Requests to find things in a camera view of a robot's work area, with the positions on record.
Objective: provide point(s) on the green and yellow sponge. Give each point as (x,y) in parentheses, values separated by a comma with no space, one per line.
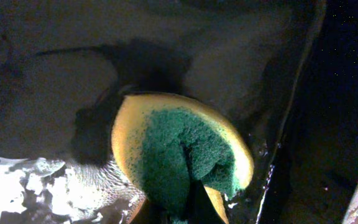
(163,142)

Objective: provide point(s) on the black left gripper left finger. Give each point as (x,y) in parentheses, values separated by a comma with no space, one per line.
(149,213)

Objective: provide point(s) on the black rectangular water tray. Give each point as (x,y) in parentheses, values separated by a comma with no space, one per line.
(65,67)

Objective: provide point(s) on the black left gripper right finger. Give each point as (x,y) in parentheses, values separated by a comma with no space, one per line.
(199,208)

